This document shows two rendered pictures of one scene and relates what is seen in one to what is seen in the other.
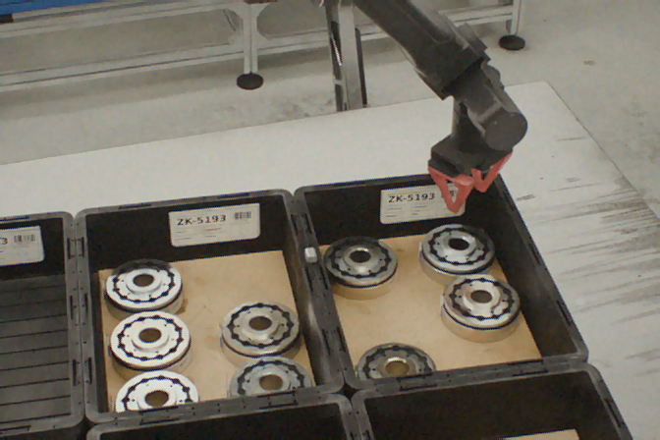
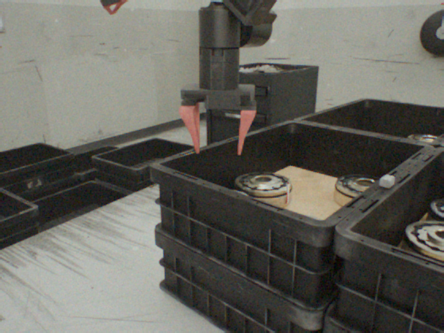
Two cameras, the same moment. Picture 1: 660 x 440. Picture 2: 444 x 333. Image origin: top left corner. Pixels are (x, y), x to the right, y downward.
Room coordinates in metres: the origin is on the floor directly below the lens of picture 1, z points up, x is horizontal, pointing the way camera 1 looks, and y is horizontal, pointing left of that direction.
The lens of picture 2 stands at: (1.71, 0.26, 1.12)
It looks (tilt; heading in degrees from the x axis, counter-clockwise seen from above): 20 degrees down; 233
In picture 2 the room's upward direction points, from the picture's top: straight up
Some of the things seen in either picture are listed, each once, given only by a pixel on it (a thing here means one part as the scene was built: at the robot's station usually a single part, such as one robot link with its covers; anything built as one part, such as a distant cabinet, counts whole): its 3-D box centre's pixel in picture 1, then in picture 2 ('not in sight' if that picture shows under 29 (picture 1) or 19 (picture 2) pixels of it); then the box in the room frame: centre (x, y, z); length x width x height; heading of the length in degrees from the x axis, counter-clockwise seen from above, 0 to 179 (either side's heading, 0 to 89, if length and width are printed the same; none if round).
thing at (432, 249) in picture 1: (458, 247); not in sight; (1.38, -0.19, 0.86); 0.10 x 0.10 x 0.01
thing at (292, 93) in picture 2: not in sight; (262, 138); (0.07, -1.52, 0.45); 0.60 x 0.45 x 0.90; 17
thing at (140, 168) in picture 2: not in sight; (150, 197); (0.99, -1.28, 0.37); 0.40 x 0.30 x 0.45; 17
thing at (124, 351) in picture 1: (150, 339); not in sight; (1.18, 0.22, 0.86); 0.10 x 0.10 x 0.01
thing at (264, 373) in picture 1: (271, 383); not in sight; (1.10, 0.06, 0.86); 0.05 x 0.05 x 0.01
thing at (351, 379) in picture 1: (429, 272); (301, 161); (1.26, -0.14, 0.92); 0.40 x 0.30 x 0.02; 11
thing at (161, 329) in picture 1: (149, 336); not in sight; (1.18, 0.22, 0.86); 0.05 x 0.05 x 0.01
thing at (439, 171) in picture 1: (461, 179); (231, 123); (1.37, -0.18, 0.99); 0.07 x 0.07 x 0.09; 49
